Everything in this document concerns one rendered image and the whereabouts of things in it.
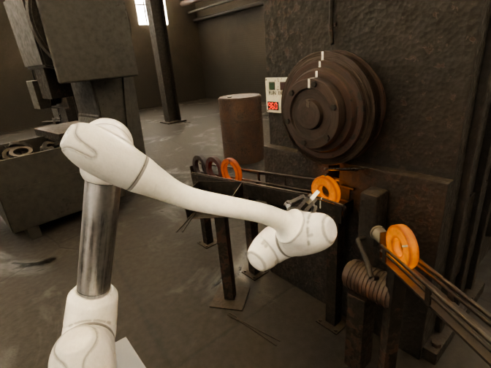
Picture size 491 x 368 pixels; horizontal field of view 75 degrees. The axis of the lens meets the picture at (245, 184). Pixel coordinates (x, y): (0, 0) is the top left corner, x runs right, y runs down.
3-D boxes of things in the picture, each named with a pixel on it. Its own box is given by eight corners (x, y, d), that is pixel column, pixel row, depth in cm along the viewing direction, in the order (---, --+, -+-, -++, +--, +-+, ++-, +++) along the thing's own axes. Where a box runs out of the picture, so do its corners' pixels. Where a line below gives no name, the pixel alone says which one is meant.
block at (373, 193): (369, 233, 147) (372, 184, 138) (386, 239, 141) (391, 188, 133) (356, 242, 141) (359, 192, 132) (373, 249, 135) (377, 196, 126)
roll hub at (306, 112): (291, 141, 148) (289, 77, 138) (344, 150, 128) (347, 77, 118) (283, 144, 145) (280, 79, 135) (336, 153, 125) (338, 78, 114)
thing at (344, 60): (291, 152, 164) (288, 53, 147) (378, 171, 131) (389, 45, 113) (282, 155, 161) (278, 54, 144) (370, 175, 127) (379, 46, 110)
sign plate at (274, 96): (269, 111, 180) (267, 77, 173) (305, 115, 161) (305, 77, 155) (266, 112, 179) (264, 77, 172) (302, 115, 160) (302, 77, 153)
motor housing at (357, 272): (351, 345, 158) (357, 252, 138) (396, 374, 142) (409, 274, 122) (336, 361, 150) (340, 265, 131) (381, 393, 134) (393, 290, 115)
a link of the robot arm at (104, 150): (151, 155, 76) (147, 144, 88) (75, 112, 68) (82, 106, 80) (122, 201, 77) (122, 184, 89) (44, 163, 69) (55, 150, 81)
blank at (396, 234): (400, 269, 116) (391, 270, 116) (390, 226, 120) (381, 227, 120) (424, 269, 101) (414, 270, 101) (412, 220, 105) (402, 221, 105)
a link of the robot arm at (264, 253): (278, 250, 111) (307, 242, 102) (253, 279, 101) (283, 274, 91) (261, 224, 110) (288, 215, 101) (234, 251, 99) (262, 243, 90)
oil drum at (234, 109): (246, 150, 502) (242, 91, 470) (273, 157, 459) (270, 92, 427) (215, 160, 467) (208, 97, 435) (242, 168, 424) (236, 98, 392)
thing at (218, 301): (212, 283, 209) (197, 180, 183) (251, 288, 202) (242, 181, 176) (201, 306, 191) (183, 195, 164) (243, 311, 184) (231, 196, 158)
